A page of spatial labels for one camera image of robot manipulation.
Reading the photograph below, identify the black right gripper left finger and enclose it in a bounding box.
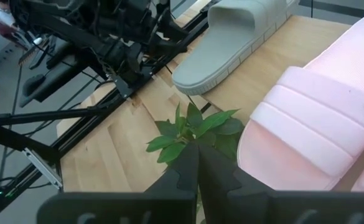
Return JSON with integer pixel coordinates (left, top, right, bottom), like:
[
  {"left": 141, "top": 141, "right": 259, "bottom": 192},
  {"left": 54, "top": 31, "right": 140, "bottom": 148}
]
[{"left": 37, "top": 142, "right": 200, "bottom": 224}]

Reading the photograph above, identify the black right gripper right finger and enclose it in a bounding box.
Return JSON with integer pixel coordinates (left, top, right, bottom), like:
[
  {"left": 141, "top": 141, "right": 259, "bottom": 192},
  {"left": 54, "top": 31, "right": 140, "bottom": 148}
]
[{"left": 199, "top": 144, "right": 364, "bottom": 224}]

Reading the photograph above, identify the grey-green rubber slide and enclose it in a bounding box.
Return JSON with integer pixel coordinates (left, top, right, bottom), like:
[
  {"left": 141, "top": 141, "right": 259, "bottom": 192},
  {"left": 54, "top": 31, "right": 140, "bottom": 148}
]
[{"left": 171, "top": 0, "right": 299, "bottom": 96}]

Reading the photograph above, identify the green artificial leafy plant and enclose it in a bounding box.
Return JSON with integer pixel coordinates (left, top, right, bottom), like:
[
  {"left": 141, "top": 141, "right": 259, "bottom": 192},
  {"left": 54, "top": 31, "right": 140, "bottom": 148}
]
[{"left": 146, "top": 102, "right": 245, "bottom": 172}]

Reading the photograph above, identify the person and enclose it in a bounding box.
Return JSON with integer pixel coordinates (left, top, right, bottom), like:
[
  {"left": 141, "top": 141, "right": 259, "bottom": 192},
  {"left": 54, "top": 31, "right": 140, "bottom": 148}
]
[{"left": 0, "top": 0, "right": 30, "bottom": 49}]

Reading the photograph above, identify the black aluminium rig frame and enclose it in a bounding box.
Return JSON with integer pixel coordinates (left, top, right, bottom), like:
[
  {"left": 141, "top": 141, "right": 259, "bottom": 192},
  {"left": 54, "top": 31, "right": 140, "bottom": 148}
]
[{"left": 0, "top": 15, "right": 212, "bottom": 216}]

